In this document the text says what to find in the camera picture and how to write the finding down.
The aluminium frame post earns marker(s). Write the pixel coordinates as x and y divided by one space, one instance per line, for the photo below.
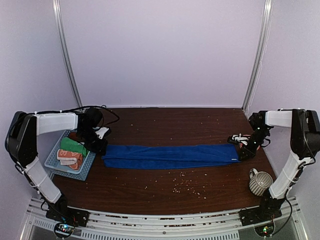
260 50
56 4

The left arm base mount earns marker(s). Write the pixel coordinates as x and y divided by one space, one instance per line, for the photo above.
66 225

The grey striped mug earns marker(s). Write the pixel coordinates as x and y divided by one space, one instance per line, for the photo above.
259 182

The green rolled towel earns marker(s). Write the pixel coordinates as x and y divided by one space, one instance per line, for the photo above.
70 145

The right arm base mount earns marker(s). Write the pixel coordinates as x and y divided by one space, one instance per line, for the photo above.
260 217

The blue towel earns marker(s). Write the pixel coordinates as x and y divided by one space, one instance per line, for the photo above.
169 157

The front aluminium rail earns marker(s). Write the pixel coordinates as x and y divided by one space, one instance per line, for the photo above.
221 225

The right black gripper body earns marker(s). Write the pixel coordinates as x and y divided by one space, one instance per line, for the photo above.
260 134

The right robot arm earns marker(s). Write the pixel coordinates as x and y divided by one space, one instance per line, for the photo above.
307 190

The dark red rolled towel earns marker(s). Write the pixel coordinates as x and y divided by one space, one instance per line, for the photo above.
73 136

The right aluminium frame post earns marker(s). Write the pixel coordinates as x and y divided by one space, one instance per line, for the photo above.
260 50

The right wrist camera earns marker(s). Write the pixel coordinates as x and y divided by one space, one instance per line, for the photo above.
238 139

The left aluminium frame post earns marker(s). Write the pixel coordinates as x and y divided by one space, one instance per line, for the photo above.
56 4

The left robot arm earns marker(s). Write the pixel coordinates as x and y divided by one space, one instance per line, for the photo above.
26 130

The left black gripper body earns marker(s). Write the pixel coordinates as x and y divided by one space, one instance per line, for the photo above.
91 143

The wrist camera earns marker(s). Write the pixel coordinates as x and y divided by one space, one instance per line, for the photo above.
238 139
102 132

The orange bunny pattern towel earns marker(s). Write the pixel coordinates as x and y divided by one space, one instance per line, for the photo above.
70 159

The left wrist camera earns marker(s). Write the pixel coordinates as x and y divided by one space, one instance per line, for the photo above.
102 132

